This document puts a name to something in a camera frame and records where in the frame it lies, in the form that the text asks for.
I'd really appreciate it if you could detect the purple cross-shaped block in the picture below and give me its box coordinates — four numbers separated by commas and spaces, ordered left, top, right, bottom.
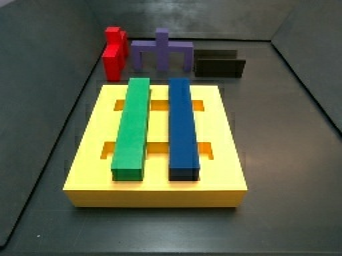
131, 28, 194, 72

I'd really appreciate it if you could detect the yellow slotted board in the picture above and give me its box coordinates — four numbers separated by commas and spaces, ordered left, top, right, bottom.
63, 85, 247, 208

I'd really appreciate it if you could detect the blue long block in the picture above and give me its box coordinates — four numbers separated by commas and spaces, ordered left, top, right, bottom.
169, 78, 201, 181

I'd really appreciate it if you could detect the green long block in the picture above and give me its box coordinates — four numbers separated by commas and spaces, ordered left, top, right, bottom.
111, 78, 150, 181

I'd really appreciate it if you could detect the red cross-shaped block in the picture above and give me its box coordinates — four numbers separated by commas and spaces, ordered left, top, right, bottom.
102, 27, 128, 82

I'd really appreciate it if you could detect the black angle bracket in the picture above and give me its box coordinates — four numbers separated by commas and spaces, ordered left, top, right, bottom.
194, 49, 246, 78

